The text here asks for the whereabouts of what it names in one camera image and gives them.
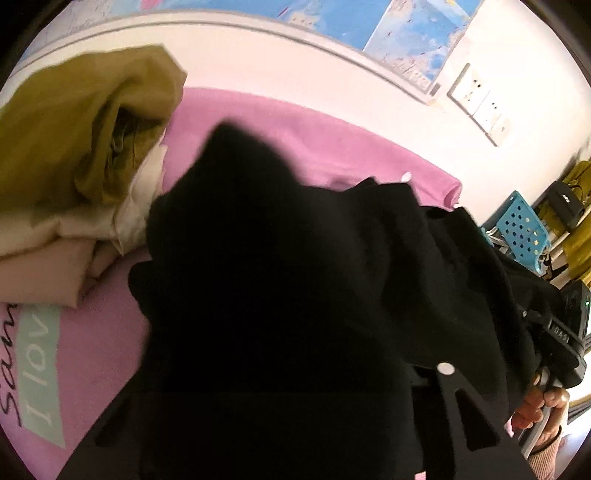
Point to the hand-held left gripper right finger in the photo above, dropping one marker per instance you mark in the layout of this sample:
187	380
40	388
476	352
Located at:
450	392

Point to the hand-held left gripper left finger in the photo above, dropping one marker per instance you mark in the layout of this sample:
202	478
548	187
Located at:
115	457

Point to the black button jacket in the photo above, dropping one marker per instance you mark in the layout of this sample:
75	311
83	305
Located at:
258	277

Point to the person's right forearm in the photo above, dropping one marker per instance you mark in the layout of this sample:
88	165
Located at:
549	461

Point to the person's right hand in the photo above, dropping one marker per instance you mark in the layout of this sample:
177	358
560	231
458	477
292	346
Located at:
526	410

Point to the blue perforated plastic basket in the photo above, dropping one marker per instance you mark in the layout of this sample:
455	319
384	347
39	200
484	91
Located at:
521	226

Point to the black hanging bag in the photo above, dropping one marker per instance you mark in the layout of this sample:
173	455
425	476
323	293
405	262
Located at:
565	203

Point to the mustard hanging garment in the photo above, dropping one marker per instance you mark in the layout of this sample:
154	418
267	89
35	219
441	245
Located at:
582	175

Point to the pale pink folded cloth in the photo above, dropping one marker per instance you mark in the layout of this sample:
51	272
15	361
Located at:
46	272

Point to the cream folded cloth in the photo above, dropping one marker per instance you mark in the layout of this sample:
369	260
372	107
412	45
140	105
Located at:
143	194

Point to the pink printed blanket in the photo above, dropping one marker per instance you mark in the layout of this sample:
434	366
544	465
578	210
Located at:
323	143

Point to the olive folded garment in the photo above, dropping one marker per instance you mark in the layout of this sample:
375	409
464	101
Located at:
55	129

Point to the white wall sockets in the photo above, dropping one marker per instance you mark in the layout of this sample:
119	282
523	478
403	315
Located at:
496	122

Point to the white square wall socket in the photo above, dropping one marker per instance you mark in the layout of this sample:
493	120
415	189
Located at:
468	87

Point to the colourful wall map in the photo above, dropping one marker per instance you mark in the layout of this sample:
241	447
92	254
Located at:
415	32

